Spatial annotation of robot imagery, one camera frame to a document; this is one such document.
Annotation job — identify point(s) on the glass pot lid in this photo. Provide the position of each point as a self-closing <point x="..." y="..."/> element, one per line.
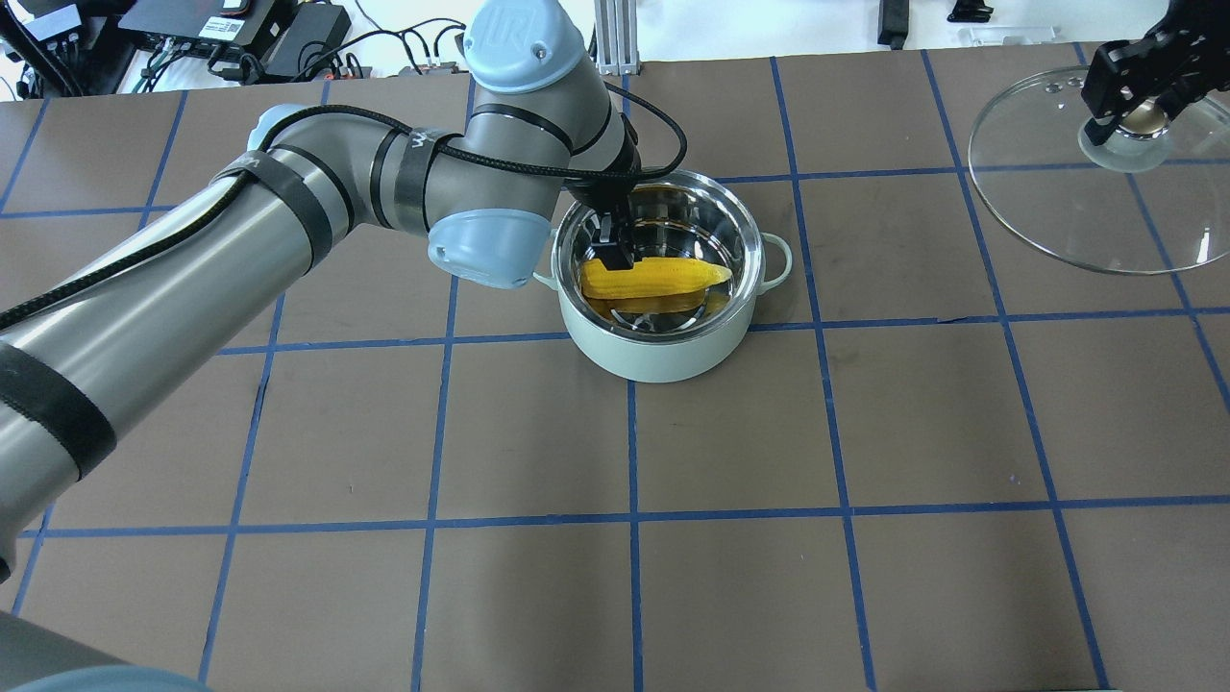
<point x="1153" y="199"/>

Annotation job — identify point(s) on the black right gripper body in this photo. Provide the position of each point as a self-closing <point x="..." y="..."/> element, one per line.
<point x="1130" y="75"/>

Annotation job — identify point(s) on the pale green cooking pot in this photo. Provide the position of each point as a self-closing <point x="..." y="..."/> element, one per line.
<point x="674" y="337"/>

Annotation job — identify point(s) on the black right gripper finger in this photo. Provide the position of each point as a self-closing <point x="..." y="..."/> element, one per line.
<point x="1105" y="125"/>
<point x="1189" y="86"/>

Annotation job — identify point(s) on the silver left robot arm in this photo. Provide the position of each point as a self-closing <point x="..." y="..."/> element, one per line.
<point x="88" y="360"/>

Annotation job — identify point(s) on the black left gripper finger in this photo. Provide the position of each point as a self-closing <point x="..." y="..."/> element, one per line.
<point x="611" y="242"/>

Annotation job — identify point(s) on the black power adapter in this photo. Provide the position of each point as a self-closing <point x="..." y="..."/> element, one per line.
<point x="314" y="30"/>

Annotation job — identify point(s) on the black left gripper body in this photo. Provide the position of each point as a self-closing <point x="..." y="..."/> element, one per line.
<point x="609" y="252"/>

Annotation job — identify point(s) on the yellow corn cob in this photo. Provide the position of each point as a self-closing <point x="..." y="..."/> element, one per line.
<point x="651" y="277"/>

